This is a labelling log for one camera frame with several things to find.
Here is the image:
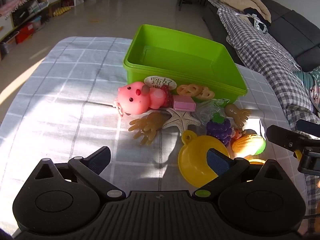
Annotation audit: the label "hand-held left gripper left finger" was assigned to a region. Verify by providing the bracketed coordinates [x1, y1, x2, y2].
[35, 146, 125, 202]

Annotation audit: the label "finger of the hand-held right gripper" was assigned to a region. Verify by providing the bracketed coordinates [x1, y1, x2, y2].
[296, 119, 320, 138]
[266, 125, 320, 153]

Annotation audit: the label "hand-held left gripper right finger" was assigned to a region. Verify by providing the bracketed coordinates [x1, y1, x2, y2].
[192, 148, 287, 198]

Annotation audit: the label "yellow plastic funnel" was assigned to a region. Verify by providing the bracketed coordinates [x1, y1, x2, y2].
[177, 130, 230, 188]

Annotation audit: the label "purple toy grapes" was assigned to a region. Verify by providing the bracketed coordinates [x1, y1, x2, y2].
[206, 112, 233, 147]

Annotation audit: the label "green toy melon half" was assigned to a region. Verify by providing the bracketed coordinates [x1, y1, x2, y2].
[231, 132, 267, 158]

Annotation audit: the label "clear plastic cup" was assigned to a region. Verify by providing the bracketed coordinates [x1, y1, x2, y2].
[194, 99, 230, 127]

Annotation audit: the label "translucent rubber hand toy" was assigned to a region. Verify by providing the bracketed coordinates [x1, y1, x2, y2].
[128, 112, 165, 146]
[224, 104, 251, 130]

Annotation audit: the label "white starfish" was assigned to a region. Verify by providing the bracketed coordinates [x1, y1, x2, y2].
[161, 107, 202, 133]

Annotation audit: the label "small pink box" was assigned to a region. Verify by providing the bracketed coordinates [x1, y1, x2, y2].
[172, 95, 197, 112]

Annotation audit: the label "pink rubber toy animal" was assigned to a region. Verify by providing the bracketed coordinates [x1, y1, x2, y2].
[114, 81, 174, 117]

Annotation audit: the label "green plastic bin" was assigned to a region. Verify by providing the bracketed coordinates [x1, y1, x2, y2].
[122, 24, 248, 103]

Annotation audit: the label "teal floral cushion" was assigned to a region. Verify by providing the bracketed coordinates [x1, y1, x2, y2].
[292, 66, 320, 117]

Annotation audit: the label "toy pretzel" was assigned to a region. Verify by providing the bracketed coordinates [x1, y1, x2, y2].
[176, 84, 200, 97]
[194, 86, 215, 100]

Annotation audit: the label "grey grid tablecloth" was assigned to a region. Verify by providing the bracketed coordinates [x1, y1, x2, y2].
[0, 36, 308, 238]

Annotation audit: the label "grey checked blanket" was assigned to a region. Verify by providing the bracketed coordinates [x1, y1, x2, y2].
[209, 0, 320, 133]

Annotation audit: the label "dark grey sofa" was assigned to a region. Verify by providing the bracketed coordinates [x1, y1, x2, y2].
[201, 0, 320, 135]

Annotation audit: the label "red box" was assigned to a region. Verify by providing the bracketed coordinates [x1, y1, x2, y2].
[15, 22, 34, 44]

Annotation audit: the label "beige blanket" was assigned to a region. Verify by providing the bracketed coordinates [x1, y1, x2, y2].
[218, 0, 272, 23]

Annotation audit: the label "row of yellow toys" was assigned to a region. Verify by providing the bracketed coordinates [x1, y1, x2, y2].
[53, 6, 72, 17]

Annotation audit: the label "white and pink box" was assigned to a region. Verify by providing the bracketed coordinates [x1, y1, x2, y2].
[61, 0, 85, 7]

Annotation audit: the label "black speaker box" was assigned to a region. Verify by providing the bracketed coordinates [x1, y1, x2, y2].
[12, 5, 34, 27]

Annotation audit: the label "pink patterned cloth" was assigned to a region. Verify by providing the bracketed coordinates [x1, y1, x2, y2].
[0, 0, 58, 18]

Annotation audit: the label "black garment with white straps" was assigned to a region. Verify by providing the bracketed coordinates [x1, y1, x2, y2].
[244, 7, 272, 33]

